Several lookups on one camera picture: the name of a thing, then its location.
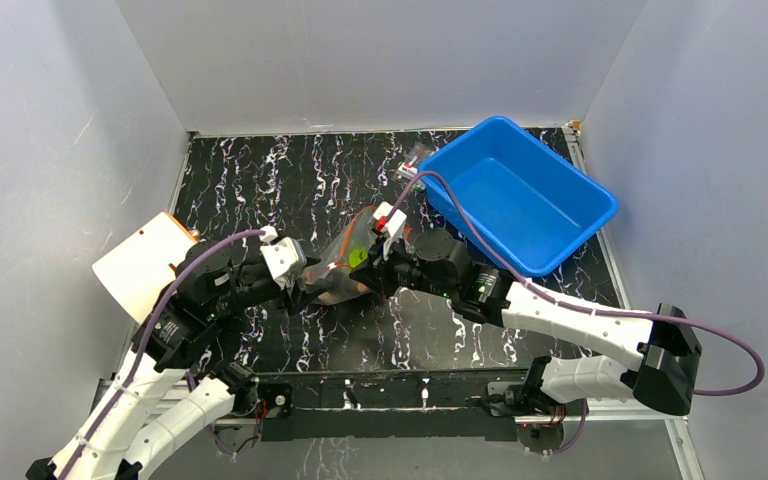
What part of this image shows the green toy leaf vegetable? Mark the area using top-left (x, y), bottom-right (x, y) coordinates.
top-left (347, 248), bottom-right (368, 269)

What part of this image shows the clear zip bag orange zipper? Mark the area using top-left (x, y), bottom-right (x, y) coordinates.
top-left (303, 206), bottom-right (380, 306)

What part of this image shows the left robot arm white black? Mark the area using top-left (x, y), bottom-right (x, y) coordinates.
top-left (27, 229), bottom-right (314, 479)

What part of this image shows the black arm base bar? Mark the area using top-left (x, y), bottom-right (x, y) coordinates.
top-left (251, 370), bottom-right (587, 444)

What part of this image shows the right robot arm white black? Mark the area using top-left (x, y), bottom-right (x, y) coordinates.
top-left (349, 229), bottom-right (702, 416)

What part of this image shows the small clear marker box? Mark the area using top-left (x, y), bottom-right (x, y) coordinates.
top-left (393, 143), bottom-right (435, 184)

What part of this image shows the white paper towel roll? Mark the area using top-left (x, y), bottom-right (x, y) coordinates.
top-left (92, 212), bottom-right (198, 325)

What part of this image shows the black marbled table mat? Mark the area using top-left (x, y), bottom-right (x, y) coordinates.
top-left (173, 130), bottom-right (592, 372)

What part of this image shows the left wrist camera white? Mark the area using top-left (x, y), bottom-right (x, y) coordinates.
top-left (260, 237), bottom-right (307, 291)

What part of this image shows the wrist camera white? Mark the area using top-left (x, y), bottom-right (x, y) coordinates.
top-left (260, 237), bottom-right (307, 291)
top-left (373, 202), bottom-right (407, 260)

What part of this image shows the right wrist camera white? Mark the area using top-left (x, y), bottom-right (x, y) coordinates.
top-left (373, 202), bottom-right (407, 260)

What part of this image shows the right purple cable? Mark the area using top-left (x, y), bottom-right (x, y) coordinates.
top-left (370, 170), bottom-right (767, 458)

